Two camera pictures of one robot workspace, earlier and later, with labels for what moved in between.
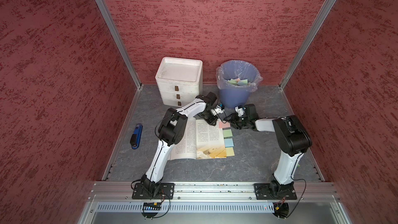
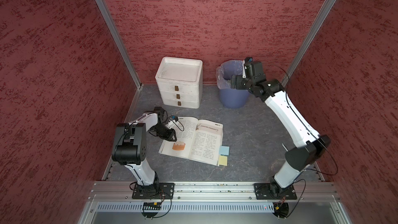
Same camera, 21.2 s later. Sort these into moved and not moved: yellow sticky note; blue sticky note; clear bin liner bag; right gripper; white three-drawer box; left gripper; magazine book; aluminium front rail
Moved: blue sticky note; yellow sticky note; right gripper; left gripper
Not moved: white three-drawer box; magazine book; aluminium front rail; clear bin liner bag
